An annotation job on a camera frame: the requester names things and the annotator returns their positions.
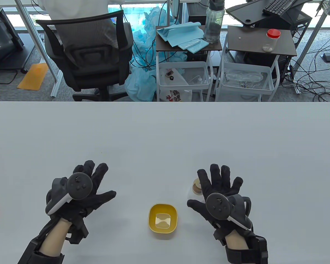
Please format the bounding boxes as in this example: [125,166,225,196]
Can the person's right hand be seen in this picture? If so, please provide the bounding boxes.
[187,164,244,230]

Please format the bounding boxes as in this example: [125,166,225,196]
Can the pile of blue plastic bags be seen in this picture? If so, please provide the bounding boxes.
[124,7,187,102]

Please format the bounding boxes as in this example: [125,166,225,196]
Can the clear jar with red lid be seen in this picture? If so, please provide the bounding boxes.
[262,29,281,53]

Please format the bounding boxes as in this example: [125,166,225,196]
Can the small yellow dish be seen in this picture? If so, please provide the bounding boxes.
[148,203,178,234]

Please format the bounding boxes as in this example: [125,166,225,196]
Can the black keyboard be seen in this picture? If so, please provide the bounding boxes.
[263,0,296,15]

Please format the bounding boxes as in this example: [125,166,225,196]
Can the person's left hand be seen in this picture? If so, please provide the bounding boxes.
[51,160,117,222]

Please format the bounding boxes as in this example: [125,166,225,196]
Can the grey white hand controller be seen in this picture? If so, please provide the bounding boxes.
[45,172,93,215]
[205,192,252,230]

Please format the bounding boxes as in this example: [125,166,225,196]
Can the black desk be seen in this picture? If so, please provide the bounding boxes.
[225,0,313,50]

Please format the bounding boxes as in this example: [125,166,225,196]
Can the bundle of black cables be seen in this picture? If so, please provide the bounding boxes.
[280,25,330,108]

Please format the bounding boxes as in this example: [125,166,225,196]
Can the black equipment stand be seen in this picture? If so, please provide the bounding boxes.
[0,3,35,73]

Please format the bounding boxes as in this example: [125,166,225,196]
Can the person's left forearm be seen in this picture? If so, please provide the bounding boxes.
[18,219,72,264]

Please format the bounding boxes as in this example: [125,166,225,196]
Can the black wrist sensor module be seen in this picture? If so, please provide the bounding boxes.
[247,235,268,264]
[66,217,89,244]

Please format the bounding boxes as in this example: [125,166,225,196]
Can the folded light blue cloths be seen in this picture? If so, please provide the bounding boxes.
[156,22,209,54]

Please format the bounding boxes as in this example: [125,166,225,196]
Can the aluminium frame post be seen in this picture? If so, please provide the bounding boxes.
[293,0,330,94]
[14,0,64,97]

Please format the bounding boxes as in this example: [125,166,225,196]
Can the white plastic bag red print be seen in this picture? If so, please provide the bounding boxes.
[159,69,193,102]

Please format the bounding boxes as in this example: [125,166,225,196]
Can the white cart with dark top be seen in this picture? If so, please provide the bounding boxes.
[215,25,297,102]
[155,25,223,102]

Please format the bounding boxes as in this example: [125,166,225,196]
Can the clear water bottle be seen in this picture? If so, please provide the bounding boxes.
[203,0,225,43]

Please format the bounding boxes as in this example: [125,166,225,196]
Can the orange envelope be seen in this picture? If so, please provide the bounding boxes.
[17,63,49,90]

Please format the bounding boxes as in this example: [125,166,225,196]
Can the clear plastic bag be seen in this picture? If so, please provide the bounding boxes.
[225,70,264,86]

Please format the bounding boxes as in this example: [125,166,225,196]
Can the black mesh office chair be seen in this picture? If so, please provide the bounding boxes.
[35,10,134,101]

